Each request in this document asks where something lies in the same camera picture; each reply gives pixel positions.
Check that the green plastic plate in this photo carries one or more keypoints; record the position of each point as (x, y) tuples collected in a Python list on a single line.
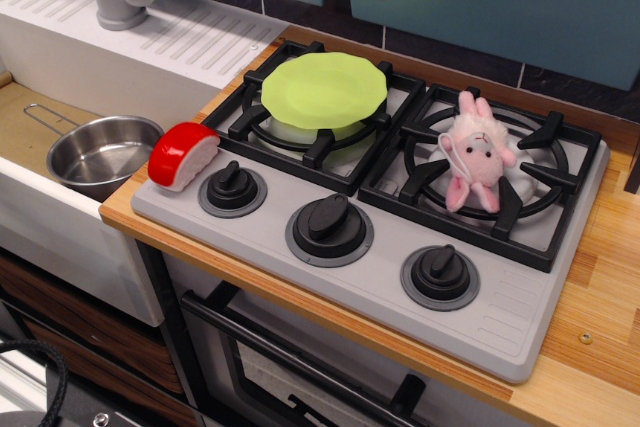
[(324, 90)]

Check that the black right stove knob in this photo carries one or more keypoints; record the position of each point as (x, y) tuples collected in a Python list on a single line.
[(440, 278)]

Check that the black left burner grate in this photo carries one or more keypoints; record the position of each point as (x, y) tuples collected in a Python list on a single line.
[(337, 159)]

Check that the black oven door handle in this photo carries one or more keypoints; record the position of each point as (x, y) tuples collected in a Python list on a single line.
[(214, 311)]

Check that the black middle stove knob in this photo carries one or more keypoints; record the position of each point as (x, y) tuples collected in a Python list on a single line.
[(330, 232)]

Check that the pink stuffed rabbit toy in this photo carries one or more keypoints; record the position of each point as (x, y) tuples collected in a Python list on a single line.
[(478, 151)]

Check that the wooden drawer front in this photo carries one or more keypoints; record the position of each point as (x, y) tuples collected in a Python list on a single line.
[(121, 357)]

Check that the grey toy stove top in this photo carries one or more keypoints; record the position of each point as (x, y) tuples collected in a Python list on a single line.
[(501, 331)]

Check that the black burner grate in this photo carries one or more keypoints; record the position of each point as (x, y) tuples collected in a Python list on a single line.
[(337, 159), (538, 196)]

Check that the toy oven door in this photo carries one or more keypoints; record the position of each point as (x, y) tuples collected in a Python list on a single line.
[(270, 395)]

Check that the black stove knob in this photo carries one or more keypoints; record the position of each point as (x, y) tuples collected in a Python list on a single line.
[(440, 278), (330, 232), (232, 192)]

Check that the white toy sink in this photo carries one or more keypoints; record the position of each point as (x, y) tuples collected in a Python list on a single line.
[(166, 69)]

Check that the black right burner grate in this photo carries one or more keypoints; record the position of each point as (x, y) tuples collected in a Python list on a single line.
[(538, 196)]

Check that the small steel saucepan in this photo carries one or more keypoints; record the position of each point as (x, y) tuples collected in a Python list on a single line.
[(97, 157)]

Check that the black left stove knob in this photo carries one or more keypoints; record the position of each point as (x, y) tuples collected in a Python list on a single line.
[(232, 192)]

